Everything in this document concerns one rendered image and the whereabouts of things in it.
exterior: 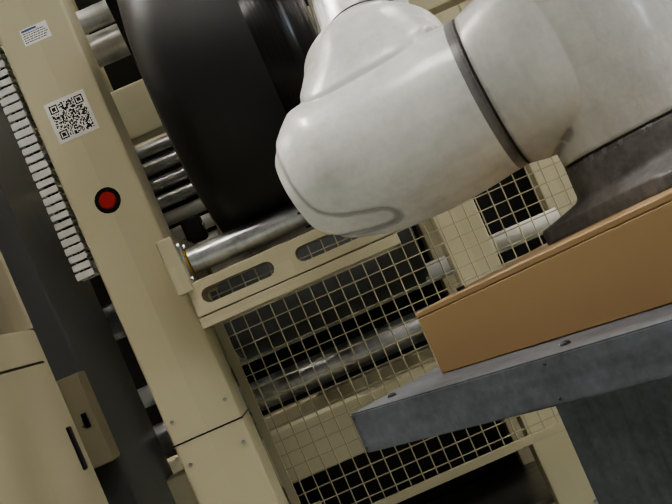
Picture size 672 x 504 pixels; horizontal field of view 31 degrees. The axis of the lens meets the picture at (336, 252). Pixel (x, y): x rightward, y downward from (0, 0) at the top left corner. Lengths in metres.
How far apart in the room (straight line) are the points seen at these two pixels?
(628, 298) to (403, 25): 0.35
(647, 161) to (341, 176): 0.27
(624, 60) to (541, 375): 0.28
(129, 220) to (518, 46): 1.19
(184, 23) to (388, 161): 0.94
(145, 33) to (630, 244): 1.21
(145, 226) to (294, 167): 1.03
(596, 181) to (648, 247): 0.15
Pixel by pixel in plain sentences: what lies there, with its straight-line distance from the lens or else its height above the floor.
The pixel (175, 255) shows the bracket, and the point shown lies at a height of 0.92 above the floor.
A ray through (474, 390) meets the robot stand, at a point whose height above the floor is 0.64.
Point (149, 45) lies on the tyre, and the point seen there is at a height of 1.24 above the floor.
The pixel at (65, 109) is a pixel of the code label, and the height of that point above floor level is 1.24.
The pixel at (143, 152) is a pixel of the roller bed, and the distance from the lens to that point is 2.57.
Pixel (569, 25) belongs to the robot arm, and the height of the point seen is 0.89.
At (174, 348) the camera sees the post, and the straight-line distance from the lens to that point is 2.14.
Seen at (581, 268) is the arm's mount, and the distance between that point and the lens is 1.00.
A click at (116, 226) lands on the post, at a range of 2.16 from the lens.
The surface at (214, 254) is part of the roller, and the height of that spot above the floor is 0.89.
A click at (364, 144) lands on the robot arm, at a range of 1.10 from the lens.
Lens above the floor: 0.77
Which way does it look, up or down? 1 degrees up
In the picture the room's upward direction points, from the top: 24 degrees counter-clockwise
